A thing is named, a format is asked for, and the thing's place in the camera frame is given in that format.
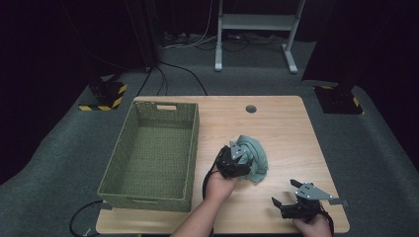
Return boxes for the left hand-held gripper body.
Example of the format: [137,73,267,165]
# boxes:
[214,140,255,181]

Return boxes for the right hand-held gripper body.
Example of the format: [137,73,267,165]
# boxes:
[280,182,334,221]

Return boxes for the teal cloth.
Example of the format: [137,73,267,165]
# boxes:
[234,134,270,185]

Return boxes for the green woven basket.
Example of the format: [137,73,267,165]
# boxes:
[97,100,201,213]

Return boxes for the person's left hand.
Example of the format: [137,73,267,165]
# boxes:
[203,167,240,202]

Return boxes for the person's right hand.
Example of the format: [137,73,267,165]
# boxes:
[292,211,332,237]

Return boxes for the black yellow striped stand base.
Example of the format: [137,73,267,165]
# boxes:
[311,84,366,116]
[77,77,128,113]

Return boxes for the white metal stand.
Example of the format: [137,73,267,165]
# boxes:
[213,0,306,75]

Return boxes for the black upright pole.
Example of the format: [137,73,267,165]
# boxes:
[124,0,160,73]

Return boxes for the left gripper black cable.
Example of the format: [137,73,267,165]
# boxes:
[202,163,219,237]

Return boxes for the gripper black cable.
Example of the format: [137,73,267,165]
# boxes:
[202,163,219,237]
[317,210,336,237]

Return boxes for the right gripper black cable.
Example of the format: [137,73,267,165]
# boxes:
[317,210,336,237]

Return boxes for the long black floor cable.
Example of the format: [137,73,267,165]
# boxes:
[158,60,209,97]

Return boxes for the thin black floor cable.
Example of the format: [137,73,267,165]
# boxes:
[135,66,170,97]

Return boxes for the white cable bundle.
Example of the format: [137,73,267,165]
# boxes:
[161,0,219,51]

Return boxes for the black looped cable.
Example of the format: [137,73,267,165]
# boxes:
[68,199,106,237]

